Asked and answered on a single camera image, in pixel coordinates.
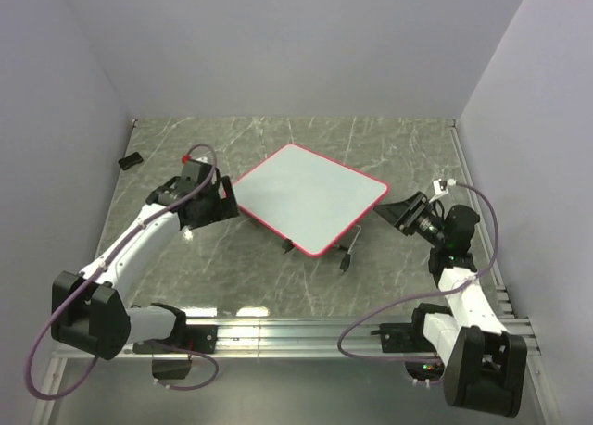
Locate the pink framed whiteboard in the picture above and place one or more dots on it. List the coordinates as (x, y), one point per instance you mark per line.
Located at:
(306, 198)

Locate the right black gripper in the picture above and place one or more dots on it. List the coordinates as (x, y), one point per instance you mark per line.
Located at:
(404, 215)

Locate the black whiteboard clip left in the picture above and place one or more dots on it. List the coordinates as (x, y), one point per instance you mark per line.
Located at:
(287, 246)

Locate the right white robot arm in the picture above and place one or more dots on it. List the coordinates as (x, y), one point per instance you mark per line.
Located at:
(484, 364)

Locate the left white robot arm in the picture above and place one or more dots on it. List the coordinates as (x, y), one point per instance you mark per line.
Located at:
(88, 310)

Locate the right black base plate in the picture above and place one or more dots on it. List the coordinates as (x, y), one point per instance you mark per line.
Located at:
(401, 338)

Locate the black whiteboard clip right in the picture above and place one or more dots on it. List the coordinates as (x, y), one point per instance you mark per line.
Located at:
(345, 264)

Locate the metal wire whiteboard stand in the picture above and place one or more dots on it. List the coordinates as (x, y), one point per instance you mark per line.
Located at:
(347, 241)

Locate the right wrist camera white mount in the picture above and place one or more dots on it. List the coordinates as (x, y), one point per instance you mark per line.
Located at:
(441, 188)

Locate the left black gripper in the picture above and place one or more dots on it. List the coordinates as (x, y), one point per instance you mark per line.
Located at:
(224, 207)

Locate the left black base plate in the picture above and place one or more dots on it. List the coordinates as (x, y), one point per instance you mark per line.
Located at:
(198, 338)

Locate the black whiteboard clip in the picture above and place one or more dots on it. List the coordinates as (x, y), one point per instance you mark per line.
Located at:
(287, 246)
(345, 264)

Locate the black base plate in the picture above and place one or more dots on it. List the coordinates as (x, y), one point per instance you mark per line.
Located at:
(401, 338)
(198, 338)

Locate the yellow bone-shaped eraser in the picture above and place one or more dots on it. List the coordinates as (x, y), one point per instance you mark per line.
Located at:
(130, 161)

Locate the aluminium mounting rail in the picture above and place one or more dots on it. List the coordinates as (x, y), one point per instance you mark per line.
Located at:
(302, 338)

